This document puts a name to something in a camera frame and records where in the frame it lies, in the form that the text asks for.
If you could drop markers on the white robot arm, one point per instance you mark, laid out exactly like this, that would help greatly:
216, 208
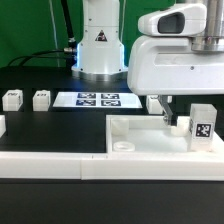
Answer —
100, 54

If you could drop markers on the white marker sheet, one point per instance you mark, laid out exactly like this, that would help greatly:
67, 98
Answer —
97, 100

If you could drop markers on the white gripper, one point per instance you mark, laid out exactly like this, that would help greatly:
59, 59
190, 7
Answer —
168, 66

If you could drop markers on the white square table top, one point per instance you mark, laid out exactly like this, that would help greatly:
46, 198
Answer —
137, 134

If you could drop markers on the white U-shaped fence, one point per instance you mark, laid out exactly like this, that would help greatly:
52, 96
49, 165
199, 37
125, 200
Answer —
109, 166

